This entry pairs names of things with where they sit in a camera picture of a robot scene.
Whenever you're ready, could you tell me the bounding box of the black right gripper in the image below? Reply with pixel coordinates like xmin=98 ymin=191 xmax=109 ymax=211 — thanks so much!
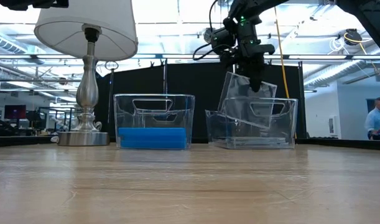
xmin=220 ymin=20 xmax=276 ymax=93

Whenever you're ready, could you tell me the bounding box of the clear black jewel case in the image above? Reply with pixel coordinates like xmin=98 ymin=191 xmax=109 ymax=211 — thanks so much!
xmin=218 ymin=71 xmax=278 ymax=128
xmin=211 ymin=142 xmax=294 ymax=149
xmin=213 ymin=137 xmax=290 ymax=144

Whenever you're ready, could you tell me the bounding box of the clear plastic bin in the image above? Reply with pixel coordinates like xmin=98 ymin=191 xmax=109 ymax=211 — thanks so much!
xmin=113 ymin=93 xmax=196 ymax=151
xmin=204 ymin=96 xmax=299 ymax=150

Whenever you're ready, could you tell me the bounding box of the person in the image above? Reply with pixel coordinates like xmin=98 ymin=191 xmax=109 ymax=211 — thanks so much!
xmin=364 ymin=96 xmax=380 ymax=141

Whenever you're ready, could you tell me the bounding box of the white shade silver table lamp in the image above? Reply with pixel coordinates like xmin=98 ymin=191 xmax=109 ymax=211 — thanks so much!
xmin=33 ymin=0 xmax=139 ymax=147

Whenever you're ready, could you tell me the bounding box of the dark red monitor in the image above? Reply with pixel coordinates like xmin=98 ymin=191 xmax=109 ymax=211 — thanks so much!
xmin=3 ymin=105 xmax=27 ymax=120

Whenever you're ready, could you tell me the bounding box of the yellow cable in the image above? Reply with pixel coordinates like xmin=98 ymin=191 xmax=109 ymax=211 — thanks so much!
xmin=272 ymin=6 xmax=292 ymax=100

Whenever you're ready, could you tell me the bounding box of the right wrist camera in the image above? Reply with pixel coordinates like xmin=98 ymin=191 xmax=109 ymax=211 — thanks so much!
xmin=203 ymin=26 xmax=237 ymax=48

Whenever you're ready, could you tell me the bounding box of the ceiling cable reel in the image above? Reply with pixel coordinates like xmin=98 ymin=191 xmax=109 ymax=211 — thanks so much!
xmin=328 ymin=27 xmax=364 ymax=55

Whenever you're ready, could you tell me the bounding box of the black aluminium table frame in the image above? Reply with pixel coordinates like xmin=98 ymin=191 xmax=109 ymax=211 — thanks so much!
xmin=0 ymin=135 xmax=380 ymax=151

